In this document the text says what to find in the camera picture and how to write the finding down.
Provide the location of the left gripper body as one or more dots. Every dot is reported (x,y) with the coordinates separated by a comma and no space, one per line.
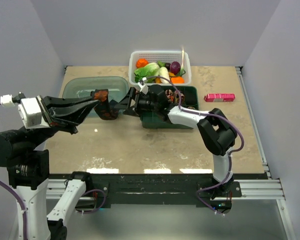
(55,122)

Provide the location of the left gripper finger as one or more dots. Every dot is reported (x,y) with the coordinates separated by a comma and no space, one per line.
(73,117)
(71,103)

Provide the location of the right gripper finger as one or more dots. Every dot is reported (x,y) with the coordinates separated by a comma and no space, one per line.
(132,111)
(126,102)

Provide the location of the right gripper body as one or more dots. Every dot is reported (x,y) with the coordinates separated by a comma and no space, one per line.
(145,103)

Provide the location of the dark orange floral tie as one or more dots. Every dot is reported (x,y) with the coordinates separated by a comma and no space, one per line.
(106,108)

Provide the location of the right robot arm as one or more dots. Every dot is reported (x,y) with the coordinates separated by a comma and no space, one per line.
(215,130)

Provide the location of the rolled patterned dark tie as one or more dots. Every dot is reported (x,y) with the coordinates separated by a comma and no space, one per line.
(170,95)

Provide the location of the rolled purple gold tie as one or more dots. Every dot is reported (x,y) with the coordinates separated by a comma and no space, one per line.
(179,97)

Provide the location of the teal transparent plastic bin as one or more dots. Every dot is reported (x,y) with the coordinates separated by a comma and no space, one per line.
(82,87)

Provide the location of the green toy lettuce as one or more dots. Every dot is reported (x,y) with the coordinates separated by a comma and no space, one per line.
(151,69)

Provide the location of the white toy radish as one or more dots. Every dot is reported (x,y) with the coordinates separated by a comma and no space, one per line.
(164,75)

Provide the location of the white perforated basket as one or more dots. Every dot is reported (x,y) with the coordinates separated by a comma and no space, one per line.
(165,56)

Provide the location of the orange toy carrot slice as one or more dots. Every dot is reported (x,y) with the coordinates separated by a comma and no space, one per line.
(177,80)

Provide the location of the green compartment tray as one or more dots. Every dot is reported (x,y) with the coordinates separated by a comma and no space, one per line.
(150,120)

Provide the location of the orange toy pumpkin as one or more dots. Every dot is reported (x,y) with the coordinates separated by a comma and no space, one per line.
(141,62)

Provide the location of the purple toy onion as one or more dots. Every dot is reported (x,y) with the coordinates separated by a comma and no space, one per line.
(175,67)

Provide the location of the pink rectangular box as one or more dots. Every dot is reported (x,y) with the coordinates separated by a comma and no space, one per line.
(219,97)

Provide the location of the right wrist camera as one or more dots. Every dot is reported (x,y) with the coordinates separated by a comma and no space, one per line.
(142,87)

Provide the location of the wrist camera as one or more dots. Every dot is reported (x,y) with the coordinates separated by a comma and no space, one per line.
(30,109)
(142,87)

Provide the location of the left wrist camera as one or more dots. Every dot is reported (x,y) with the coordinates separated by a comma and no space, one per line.
(30,109)

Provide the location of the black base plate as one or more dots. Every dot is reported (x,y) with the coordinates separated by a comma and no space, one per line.
(169,189)

